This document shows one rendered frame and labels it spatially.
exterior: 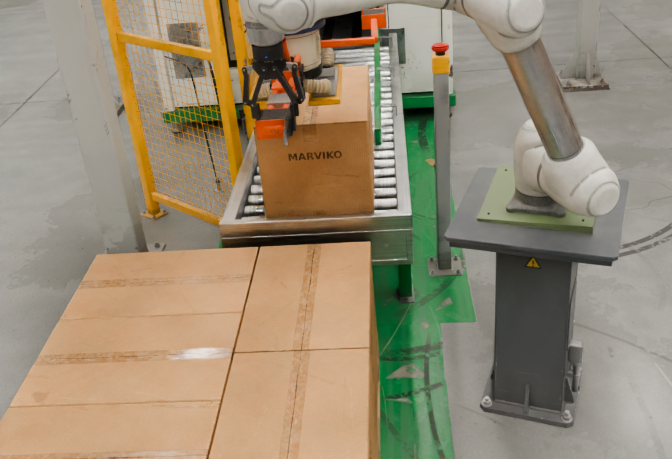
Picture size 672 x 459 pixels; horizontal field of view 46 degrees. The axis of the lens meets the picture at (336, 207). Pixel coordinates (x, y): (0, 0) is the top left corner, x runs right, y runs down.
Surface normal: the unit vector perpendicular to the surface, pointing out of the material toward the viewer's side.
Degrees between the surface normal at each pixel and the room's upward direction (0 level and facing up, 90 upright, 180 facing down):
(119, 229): 90
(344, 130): 90
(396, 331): 0
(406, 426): 0
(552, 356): 90
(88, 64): 90
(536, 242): 0
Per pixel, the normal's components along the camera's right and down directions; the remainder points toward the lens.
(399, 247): -0.04, 0.47
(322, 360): -0.08, -0.88
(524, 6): 0.32, 0.35
